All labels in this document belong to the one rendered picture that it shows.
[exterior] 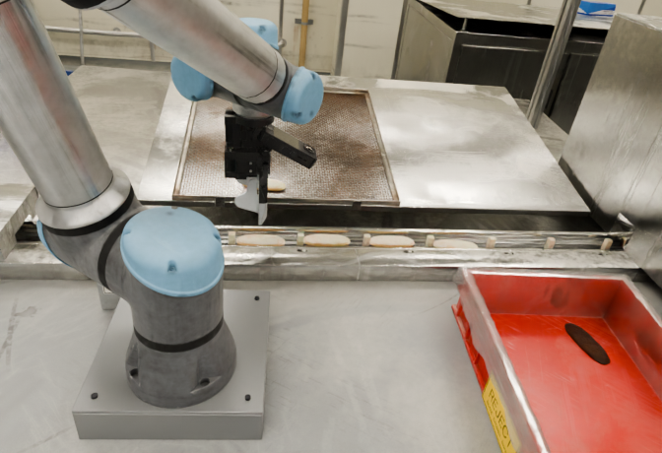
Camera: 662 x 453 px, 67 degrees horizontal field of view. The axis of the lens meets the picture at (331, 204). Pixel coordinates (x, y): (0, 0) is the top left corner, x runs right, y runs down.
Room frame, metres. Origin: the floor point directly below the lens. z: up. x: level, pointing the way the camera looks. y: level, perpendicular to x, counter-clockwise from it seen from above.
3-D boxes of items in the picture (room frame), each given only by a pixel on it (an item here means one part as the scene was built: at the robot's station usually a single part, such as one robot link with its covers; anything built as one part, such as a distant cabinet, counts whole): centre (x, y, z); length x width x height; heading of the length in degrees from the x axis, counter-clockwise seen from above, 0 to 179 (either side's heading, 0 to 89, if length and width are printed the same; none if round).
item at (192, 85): (0.73, 0.19, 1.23); 0.11 x 0.11 x 0.08; 61
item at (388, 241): (0.88, -0.14, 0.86); 0.10 x 0.04 x 0.01; 100
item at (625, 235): (0.97, -0.66, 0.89); 0.06 x 0.01 x 0.06; 10
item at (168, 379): (0.48, 0.18, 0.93); 0.15 x 0.15 x 0.10
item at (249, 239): (0.83, 0.13, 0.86); 0.10 x 0.04 x 0.01; 98
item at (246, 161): (0.82, 0.16, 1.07); 0.09 x 0.08 x 0.12; 100
